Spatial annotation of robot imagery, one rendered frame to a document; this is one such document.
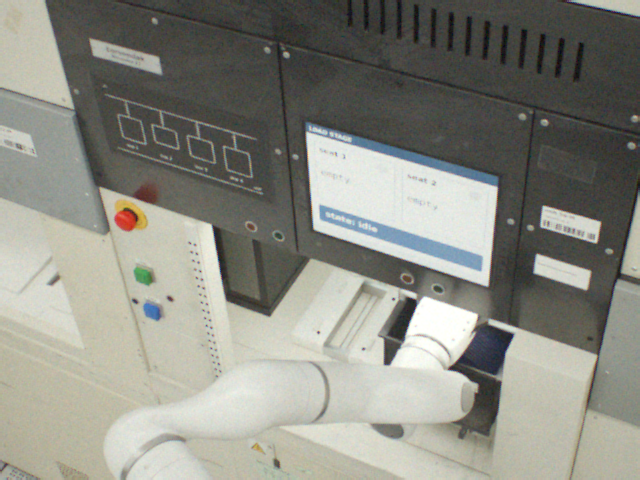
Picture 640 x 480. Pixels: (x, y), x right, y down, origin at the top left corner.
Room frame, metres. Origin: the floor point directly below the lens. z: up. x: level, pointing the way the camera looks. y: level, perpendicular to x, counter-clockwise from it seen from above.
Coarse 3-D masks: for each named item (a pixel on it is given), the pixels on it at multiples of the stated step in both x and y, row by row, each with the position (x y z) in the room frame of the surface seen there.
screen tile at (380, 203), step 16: (320, 144) 1.10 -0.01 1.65; (320, 160) 1.10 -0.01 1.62; (336, 160) 1.09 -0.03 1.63; (352, 160) 1.08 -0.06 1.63; (368, 160) 1.06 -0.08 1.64; (368, 176) 1.07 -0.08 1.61; (384, 176) 1.05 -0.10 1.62; (320, 192) 1.11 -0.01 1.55; (336, 192) 1.09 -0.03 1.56; (352, 192) 1.08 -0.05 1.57; (368, 192) 1.07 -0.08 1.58; (384, 192) 1.05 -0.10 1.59; (368, 208) 1.07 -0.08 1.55; (384, 208) 1.05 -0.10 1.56
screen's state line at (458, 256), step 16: (320, 208) 1.11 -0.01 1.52; (336, 224) 1.09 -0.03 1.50; (352, 224) 1.08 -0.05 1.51; (368, 224) 1.07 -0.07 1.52; (384, 224) 1.05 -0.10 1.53; (400, 240) 1.04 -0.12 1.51; (416, 240) 1.03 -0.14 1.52; (432, 240) 1.02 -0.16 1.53; (448, 256) 1.00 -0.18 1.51; (464, 256) 0.99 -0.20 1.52; (480, 256) 0.98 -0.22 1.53
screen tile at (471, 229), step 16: (416, 176) 1.03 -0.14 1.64; (432, 176) 1.02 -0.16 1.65; (416, 192) 1.03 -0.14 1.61; (432, 192) 1.02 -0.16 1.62; (448, 192) 1.01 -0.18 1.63; (464, 192) 0.99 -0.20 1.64; (416, 208) 1.03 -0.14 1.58; (464, 208) 0.99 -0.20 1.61; (480, 208) 0.98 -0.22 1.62; (416, 224) 1.03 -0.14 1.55; (432, 224) 1.02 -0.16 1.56; (448, 224) 1.00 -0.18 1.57; (464, 224) 0.99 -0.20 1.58; (480, 224) 0.98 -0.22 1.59; (464, 240) 0.99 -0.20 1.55; (480, 240) 0.98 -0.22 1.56
